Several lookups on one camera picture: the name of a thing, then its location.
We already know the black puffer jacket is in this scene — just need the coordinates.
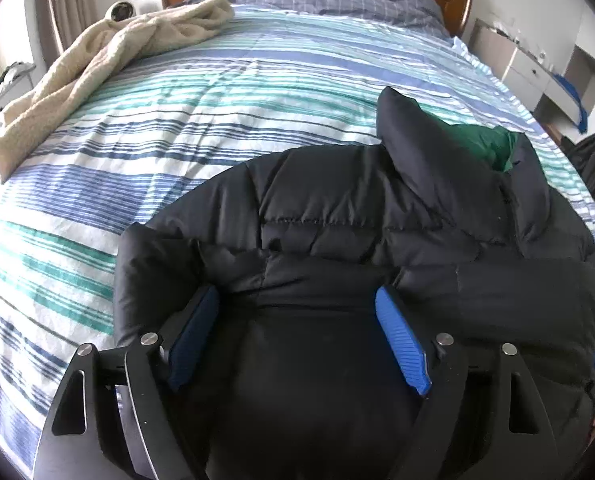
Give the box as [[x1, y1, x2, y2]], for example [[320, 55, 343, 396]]
[[113, 88, 595, 479]]

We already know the striped bed duvet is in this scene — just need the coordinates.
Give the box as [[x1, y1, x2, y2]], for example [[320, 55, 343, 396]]
[[0, 6, 595, 478]]

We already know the blue cloth on desk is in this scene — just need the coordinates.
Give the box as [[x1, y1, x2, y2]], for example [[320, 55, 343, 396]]
[[551, 72, 589, 136]]

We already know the white desk with drawers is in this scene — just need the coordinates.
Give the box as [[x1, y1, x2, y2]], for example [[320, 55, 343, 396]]
[[469, 18, 587, 126]]

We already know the cream fleece garment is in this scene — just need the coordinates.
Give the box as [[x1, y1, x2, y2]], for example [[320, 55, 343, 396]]
[[0, 0, 235, 183]]

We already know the beige curtain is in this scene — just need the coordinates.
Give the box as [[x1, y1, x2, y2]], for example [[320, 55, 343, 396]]
[[42, 0, 102, 61]]

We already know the blue checked pillow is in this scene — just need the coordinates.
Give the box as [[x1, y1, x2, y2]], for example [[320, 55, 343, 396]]
[[184, 0, 452, 40]]

